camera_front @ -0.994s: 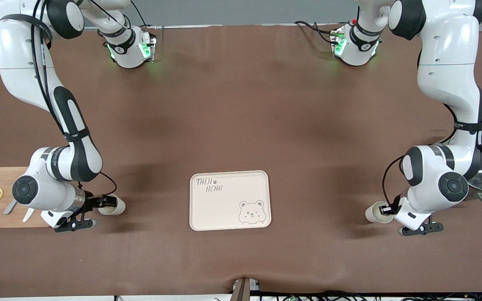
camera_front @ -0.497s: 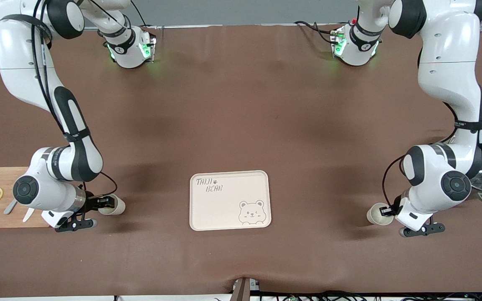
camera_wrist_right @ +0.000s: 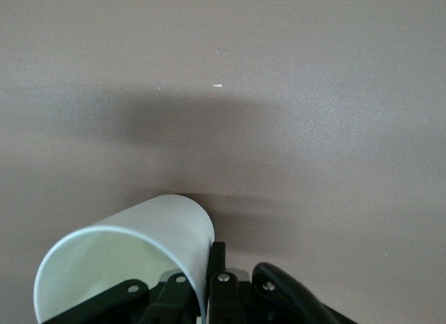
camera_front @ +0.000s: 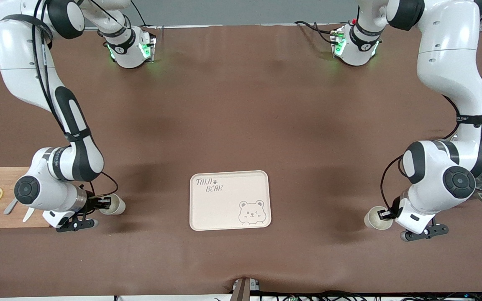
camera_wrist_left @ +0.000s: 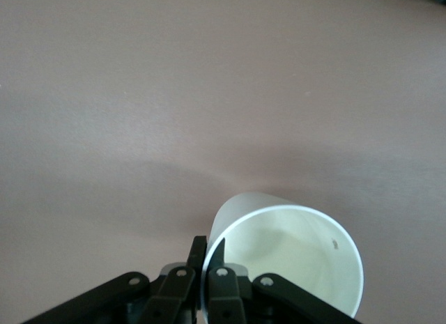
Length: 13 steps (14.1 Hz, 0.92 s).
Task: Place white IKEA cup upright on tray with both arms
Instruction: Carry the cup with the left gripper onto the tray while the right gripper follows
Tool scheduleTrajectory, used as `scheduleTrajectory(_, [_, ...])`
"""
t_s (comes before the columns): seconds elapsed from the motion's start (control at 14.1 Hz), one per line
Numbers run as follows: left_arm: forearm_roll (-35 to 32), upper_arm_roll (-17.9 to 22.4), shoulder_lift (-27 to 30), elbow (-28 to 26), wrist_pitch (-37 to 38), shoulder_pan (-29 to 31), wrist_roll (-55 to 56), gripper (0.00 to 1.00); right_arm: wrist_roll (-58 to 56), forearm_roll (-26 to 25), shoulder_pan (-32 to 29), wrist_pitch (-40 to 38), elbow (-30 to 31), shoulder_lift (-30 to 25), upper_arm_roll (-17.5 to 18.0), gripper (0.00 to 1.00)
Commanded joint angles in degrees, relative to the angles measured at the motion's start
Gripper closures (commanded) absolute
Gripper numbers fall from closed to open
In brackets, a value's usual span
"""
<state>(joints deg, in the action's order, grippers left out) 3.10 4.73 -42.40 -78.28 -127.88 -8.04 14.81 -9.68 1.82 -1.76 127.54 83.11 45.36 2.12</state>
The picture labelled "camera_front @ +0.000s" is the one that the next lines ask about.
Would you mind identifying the brown table cover mat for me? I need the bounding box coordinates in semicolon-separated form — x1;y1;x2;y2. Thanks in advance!
0;23;482;298

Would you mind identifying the black right base cable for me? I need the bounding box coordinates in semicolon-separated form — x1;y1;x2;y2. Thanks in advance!
130;0;149;27

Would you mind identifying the white plastic cup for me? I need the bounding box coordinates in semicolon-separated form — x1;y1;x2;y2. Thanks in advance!
364;206;393;230
99;193;126;216

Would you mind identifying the black left base cable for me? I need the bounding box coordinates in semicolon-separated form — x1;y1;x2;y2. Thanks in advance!
294;20;338;45

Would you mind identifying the white bear print tray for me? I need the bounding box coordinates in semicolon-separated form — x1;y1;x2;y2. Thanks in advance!
189;170;272;231

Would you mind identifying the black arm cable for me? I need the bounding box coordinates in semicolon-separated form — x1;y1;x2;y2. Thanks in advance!
32;0;118;206
381;94;482;210

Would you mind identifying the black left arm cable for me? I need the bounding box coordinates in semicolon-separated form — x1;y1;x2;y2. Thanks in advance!
381;94;482;210

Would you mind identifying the black base cable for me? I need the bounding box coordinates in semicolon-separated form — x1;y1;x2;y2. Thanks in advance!
294;20;338;45
130;0;149;27

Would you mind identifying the brown camera mount post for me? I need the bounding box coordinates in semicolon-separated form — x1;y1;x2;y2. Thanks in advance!
231;277;262;301

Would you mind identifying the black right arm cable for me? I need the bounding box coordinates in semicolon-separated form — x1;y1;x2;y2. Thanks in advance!
32;0;118;206

